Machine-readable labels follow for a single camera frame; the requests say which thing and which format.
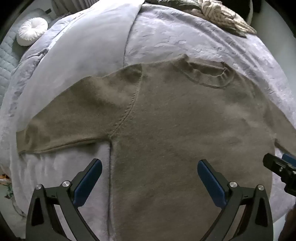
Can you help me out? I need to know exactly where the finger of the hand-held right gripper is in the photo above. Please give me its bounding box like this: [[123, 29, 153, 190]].
[[281, 153, 296, 168], [263, 153, 296, 193]]

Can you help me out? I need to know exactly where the beige striped cloth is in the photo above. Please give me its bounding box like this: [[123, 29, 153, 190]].
[[201, 0, 258, 36]]

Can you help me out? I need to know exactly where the olive knit sweater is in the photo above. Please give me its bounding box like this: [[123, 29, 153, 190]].
[[16, 54, 296, 241]]

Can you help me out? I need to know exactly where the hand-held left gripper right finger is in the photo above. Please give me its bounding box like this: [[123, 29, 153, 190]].
[[197, 159, 274, 241]]

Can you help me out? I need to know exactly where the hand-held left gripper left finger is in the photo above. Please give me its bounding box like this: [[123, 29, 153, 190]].
[[25, 158, 103, 241]]

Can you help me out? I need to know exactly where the grey quilted mattress pad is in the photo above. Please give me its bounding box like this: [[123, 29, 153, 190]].
[[0, 8, 51, 102]]

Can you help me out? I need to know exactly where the lavender grey blanket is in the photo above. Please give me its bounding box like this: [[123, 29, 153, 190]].
[[0, 0, 296, 239]]

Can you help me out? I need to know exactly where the white round pillow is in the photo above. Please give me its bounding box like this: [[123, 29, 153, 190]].
[[17, 18, 48, 46]]

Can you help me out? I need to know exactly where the dark cloth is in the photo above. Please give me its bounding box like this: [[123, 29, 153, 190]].
[[143, 0, 208, 16]]

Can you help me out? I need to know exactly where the person's right forearm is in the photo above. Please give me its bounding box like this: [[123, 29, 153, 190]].
[[279, 205, 296, 241]]

